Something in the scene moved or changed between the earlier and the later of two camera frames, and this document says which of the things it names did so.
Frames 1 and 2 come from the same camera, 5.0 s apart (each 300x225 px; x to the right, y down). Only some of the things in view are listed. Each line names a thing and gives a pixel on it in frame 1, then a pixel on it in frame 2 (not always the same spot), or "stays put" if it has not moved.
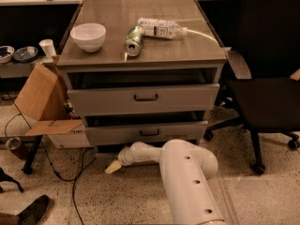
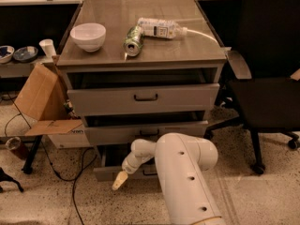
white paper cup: [48, 45] stays put
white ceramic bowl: [89, 36] stays put
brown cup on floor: [18, 145] stays put
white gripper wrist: [124, 159] to [128, 166]
